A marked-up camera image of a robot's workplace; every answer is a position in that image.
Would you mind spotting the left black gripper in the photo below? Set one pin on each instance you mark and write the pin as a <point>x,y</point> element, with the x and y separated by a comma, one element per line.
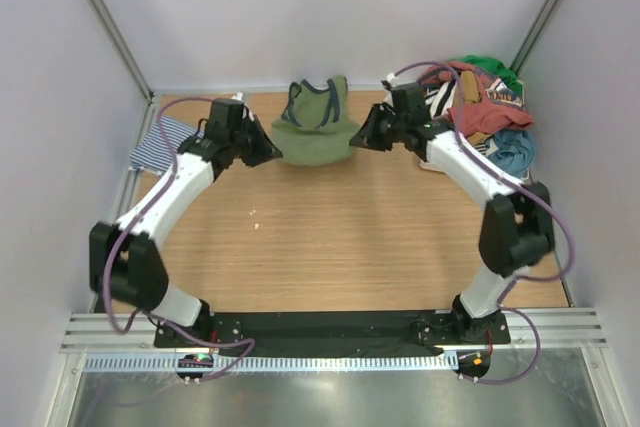
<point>268,151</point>

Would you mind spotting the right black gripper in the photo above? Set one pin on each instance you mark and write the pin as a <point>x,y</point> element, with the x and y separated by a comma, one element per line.
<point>367,136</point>

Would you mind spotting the blue white striped tank top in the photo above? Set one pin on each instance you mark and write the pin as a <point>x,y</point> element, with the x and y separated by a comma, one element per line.
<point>152,155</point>

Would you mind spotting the olive green tank top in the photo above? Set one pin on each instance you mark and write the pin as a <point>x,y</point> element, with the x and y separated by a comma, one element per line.
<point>315,127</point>

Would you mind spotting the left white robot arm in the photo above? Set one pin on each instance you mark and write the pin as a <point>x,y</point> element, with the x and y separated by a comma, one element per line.
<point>125,260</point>

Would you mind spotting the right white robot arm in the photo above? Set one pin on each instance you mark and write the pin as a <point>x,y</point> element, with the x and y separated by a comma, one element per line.
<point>516,231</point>

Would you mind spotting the black white striped garment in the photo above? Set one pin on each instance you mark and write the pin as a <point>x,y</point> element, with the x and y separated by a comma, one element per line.
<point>438,103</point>

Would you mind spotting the white plastic tray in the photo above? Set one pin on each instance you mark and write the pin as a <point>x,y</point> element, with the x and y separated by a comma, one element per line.
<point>429,166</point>

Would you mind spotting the red patterned garment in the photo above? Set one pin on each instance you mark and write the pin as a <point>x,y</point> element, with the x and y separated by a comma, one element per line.
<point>483,103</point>

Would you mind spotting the bright green garment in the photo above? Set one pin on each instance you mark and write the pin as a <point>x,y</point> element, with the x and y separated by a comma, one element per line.
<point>492,65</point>

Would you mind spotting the teal blue garment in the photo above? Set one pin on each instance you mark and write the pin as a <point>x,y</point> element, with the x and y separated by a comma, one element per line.
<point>513,151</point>

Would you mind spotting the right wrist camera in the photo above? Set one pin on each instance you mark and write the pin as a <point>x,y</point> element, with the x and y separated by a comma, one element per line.
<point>391,81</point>

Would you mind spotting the right aluminium frame post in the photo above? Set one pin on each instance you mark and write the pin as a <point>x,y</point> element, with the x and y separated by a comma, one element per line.
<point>534,33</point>

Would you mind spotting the aluminium frame post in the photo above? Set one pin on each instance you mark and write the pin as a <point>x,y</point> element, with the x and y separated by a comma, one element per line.
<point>106,20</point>
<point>534,33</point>

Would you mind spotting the left aluminium frame post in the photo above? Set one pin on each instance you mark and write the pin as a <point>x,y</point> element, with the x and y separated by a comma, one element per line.
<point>106,20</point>

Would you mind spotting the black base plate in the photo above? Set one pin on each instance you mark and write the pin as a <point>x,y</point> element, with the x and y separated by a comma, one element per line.
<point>355,334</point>

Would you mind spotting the slotted cable duct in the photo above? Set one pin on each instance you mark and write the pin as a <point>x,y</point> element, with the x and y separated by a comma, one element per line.
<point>103,363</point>

